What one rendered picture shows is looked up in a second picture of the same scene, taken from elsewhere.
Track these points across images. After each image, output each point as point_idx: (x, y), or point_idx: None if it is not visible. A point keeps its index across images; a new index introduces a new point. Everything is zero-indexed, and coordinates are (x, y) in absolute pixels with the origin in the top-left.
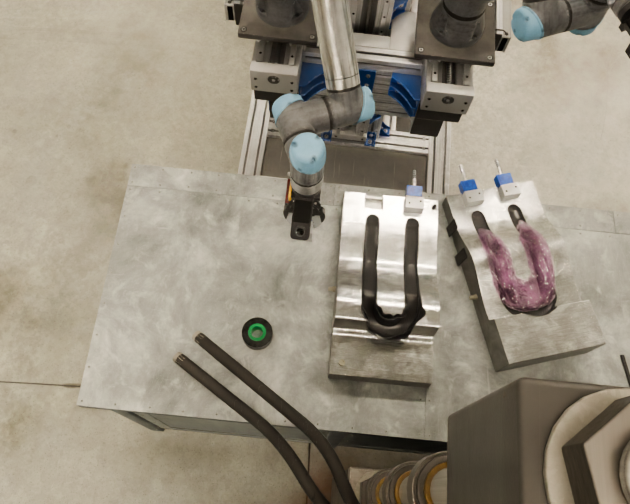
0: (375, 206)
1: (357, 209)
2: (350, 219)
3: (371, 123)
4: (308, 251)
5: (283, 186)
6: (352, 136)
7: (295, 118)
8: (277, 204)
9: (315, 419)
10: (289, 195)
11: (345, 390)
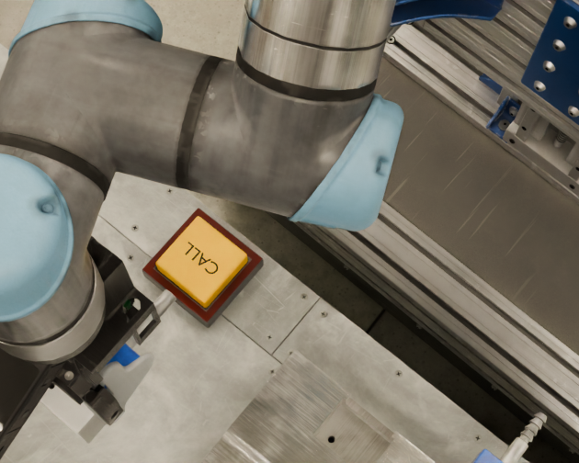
0: (359, 446)
1: (291, 426)
2: (250, 444)
3: None
4: (111, 443)
5: (179, 220)
6: (550, 165)
7: (48, 84)
8: (128, 259)
9: None
10: (161, 258)
11: None
